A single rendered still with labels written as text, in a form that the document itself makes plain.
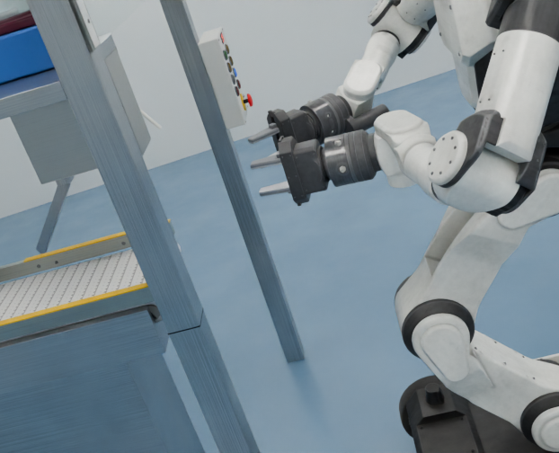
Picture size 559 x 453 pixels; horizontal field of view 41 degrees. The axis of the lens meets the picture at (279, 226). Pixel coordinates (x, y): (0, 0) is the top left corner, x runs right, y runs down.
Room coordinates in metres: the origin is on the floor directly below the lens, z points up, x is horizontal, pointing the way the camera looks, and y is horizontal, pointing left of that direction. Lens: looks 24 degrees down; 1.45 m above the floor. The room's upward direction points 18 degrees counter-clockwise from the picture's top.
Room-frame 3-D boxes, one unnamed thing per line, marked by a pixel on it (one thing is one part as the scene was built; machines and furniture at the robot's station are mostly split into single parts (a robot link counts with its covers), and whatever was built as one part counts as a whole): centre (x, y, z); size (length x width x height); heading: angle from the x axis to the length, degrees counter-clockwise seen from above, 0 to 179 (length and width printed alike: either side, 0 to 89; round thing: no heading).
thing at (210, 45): (2.18, 0.02, 0.97); 0.17 x 0.06 x 0.26; 172
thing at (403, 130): (1.15, -0.24, 1.00); 0.13 x 0.07 x 0.09; 6
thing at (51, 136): (1.49, 0.31, 1.14); 0.22 x 0.11 x 0.20; 82
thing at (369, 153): (1.20, -0.22, 0.98); 0.11 x 0.11 x 0.11; 74
